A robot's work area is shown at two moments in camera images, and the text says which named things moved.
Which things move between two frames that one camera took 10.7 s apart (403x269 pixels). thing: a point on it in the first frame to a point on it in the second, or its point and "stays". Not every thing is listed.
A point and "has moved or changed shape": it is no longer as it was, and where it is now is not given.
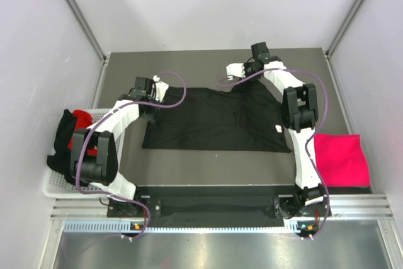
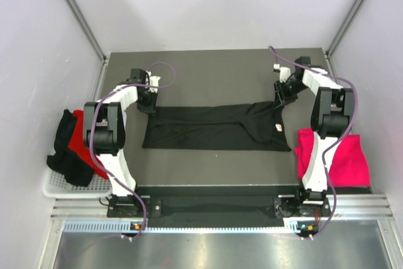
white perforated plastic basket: (56, 186) stays
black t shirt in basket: (60, 160) stays
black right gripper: (246, 65) to (281, 99)
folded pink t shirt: (342, 160) stays
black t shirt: (245, 118) has moved or changed shape
